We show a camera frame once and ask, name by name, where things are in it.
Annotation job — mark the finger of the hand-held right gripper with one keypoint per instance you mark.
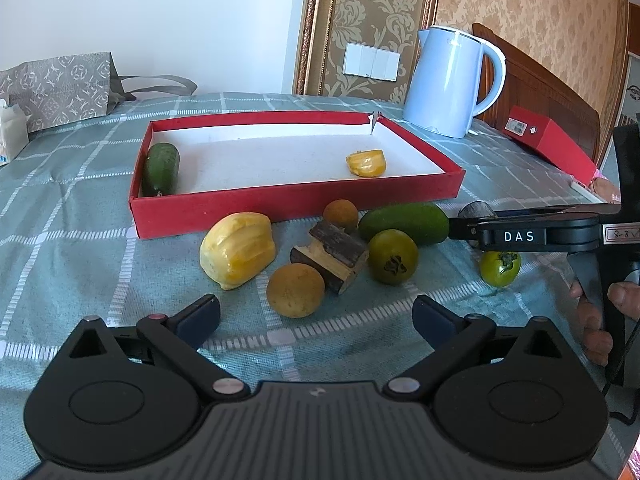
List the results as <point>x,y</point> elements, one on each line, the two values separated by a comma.
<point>530,236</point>
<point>545,212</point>

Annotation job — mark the large brown longan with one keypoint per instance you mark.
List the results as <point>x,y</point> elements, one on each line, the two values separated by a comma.
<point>295,290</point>

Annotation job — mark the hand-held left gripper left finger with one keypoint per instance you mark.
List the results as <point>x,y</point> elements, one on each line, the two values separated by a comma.
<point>200,317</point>

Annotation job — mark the green tomato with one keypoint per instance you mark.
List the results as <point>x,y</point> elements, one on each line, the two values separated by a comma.
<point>500,269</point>
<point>393,256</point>

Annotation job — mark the wooden log piece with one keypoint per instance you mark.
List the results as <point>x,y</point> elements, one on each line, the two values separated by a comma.
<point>322,267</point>

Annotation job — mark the large yellow pepper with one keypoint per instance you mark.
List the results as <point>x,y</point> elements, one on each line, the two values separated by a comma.
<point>237,250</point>

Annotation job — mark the cut green cucumber piece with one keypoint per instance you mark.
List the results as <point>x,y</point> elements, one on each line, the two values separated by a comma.
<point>405,222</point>

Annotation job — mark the small yellow pepper in tray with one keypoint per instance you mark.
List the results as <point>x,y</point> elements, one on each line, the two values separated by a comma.
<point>367,162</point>

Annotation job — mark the white printed panel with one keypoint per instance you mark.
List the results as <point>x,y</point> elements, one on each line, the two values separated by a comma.
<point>631,90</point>

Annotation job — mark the small brown longan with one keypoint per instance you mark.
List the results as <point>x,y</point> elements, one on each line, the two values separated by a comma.
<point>340,215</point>

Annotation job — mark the white wall light switch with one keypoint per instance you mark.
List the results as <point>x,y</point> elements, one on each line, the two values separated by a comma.
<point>372,60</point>

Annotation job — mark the whole green cucumber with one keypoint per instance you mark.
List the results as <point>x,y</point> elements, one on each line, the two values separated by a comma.
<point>160,170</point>

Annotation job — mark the white tissue pack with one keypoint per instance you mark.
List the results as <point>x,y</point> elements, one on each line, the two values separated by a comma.
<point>12,130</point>

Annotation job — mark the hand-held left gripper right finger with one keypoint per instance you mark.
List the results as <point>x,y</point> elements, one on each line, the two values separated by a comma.
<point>432,320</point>

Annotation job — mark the dark eggplant piece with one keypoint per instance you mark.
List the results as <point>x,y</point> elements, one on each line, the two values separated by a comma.
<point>477,210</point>

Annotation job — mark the red shallow box tray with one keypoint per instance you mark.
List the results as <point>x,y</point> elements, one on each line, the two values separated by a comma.
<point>300,202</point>

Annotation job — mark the red closed box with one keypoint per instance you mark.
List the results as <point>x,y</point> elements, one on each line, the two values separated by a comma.
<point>555,142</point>

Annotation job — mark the grey patterned gift bag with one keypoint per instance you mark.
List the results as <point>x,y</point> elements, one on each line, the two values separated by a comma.
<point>60,85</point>

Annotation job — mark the light blue electric kettle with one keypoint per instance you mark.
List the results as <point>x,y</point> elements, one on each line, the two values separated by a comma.
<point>445,80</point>

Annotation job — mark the brown wooden headboard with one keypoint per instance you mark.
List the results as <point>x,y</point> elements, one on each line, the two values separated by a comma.
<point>545,85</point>

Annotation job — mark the person's right hand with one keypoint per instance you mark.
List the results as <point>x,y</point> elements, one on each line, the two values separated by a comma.
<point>595,340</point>

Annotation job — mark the gilded wall panel frame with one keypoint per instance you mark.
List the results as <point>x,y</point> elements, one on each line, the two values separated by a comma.
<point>315,25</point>

